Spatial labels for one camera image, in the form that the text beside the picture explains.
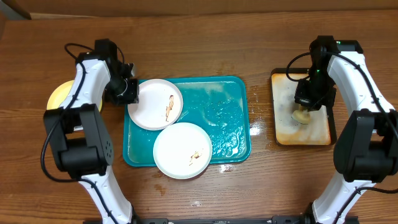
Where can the black tray with soapy water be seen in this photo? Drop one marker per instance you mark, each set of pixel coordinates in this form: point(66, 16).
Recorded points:
point(319, 132)

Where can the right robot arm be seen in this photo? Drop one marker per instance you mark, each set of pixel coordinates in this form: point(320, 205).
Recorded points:
point(366, 151)

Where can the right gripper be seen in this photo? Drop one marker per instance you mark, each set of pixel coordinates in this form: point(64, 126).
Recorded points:
point(303, 98)

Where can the yellow-green plate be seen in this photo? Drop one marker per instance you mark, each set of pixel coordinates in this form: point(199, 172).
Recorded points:
point(60, 94)

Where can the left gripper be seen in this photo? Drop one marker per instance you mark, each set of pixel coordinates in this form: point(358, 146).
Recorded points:
point(132, 98)

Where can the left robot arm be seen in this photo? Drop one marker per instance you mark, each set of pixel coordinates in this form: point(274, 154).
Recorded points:
point(77, 135)

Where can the yellow sponge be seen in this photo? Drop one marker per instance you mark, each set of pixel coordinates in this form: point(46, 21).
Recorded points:
point(302, 115)

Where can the teal plastic tray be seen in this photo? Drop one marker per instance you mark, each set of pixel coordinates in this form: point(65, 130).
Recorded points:
point(216, 104)

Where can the white plate with sauce streak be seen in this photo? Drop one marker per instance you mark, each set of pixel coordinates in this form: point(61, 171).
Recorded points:
point(160, 105)

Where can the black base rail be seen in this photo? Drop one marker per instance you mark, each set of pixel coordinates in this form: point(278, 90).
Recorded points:
point(274, 220)

